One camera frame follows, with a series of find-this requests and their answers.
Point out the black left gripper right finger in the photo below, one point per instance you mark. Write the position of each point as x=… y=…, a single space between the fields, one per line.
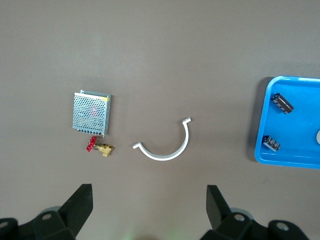
x=232 y=225

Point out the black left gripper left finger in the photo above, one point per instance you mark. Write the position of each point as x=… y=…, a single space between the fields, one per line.
x=62 y=222

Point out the small brown electrolytic capacitor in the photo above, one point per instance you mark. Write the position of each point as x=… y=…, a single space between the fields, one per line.
x=271 y=143

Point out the blue dome bell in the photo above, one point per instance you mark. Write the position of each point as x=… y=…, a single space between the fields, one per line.
x=318 y=137

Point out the large brown electrolytic capacitor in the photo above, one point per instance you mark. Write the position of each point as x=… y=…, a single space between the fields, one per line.
x=282 y=103

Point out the blue plastic tray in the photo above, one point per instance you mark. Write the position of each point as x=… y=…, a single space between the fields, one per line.
x=300 y=120

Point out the metal mesh power supply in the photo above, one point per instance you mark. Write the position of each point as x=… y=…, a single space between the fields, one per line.
x=91 y=112

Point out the white curved plastic bracket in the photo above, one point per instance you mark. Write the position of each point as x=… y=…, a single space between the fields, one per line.
x=162 y=157

